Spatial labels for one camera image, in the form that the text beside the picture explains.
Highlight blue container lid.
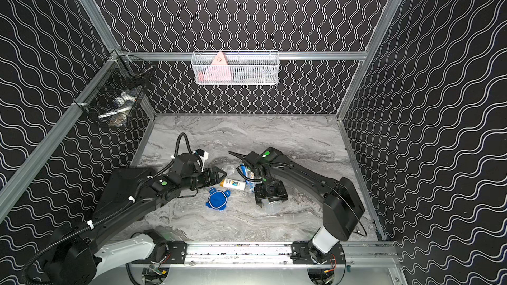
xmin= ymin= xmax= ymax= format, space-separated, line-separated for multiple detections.
xmin=205 ymin=187 xmax=231 ymax=211

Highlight clear plastic toiletry container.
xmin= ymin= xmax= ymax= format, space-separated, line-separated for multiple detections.
xmin=261 ymin=201 xmax=283 ymax=216

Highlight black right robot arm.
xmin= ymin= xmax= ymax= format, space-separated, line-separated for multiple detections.
xmin=229 ymin=147 xmax=365 ymax=254

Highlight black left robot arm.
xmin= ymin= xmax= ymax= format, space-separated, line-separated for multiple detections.
xmin=21 ymin=153 xmax=227 ymax=284

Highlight pink triangular item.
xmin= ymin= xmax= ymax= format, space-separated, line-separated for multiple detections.
xmin=203 ymin=51 xmax=232 ymax=83

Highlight items in black basket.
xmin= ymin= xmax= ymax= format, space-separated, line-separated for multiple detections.
xmin=98 ymin=91 xmax=137 ymax=127

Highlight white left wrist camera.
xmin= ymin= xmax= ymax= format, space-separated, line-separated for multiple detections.
xmin=194 ymin=149 xmax=209 ymax=170

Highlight white wire mesh basket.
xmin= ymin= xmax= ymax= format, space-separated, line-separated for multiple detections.
xmin=191 ymin=50 xmax=280 ymax=85

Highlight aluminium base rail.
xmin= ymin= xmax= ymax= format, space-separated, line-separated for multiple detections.
xmin=130 ymin=240 xmax=397 ymax=267

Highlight black wire mesh basket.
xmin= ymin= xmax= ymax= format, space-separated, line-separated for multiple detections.
xmin=77 ymin=54 xmax=155 ymax=129

